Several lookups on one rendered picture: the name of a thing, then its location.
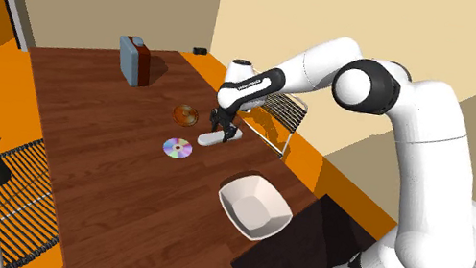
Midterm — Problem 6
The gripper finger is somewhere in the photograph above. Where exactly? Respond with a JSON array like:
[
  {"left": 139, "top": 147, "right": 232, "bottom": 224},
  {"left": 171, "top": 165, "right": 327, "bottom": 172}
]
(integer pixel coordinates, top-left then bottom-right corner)
[
  {"left": 221, "top": 123, "right": 240, "bottom": 145},
  {"left": 207, "top": 108, "right": 224, "bottom": 134}
]

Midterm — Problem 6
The white flat oblong object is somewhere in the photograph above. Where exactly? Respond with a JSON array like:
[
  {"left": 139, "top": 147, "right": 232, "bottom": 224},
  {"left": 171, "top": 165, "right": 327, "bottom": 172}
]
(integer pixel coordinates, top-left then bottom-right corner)
[{"left": 196, "top": 122, "right": 245, "bottom": 153}]

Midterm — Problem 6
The brown round dish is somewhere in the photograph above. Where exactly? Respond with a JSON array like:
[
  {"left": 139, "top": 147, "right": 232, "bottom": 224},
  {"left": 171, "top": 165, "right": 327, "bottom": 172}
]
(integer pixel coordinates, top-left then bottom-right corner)
[{"left": 171, "top": 101, "right": 202, "bottom": 130}]

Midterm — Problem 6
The shiny compact disc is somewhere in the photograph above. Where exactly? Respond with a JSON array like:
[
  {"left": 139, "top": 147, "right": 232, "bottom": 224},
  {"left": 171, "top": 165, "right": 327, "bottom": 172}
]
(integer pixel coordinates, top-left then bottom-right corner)
[{"left": 161, "top": 134, "right": 196, "bottom": 162}]

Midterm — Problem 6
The white square bowl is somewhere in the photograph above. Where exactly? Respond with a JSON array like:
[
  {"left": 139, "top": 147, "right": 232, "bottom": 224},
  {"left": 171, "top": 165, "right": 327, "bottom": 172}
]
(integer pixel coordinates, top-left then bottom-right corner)
[{"left": 211, "top": 168, "right": 298, "bottom": 248}]

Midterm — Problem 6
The blue and brown case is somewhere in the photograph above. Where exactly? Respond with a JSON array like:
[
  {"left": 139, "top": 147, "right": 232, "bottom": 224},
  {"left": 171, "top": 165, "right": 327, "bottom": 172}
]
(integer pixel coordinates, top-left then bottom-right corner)
[{"left": 111, "top": 33, "right": 157, "bottom": 90}]

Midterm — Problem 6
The brown wooden table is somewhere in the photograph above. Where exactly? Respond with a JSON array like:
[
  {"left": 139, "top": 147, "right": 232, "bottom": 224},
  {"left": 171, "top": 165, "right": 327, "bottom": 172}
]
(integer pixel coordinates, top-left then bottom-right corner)
[{"left": 0, "top": 28, "right": 338, "bottom": 268}]

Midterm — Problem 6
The dark robot stand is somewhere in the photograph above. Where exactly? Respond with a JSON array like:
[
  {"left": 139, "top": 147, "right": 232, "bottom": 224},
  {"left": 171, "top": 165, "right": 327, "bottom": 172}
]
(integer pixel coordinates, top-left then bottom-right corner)
[{"left": 228, "top": 182, "right": 476, "bottom": 268}]

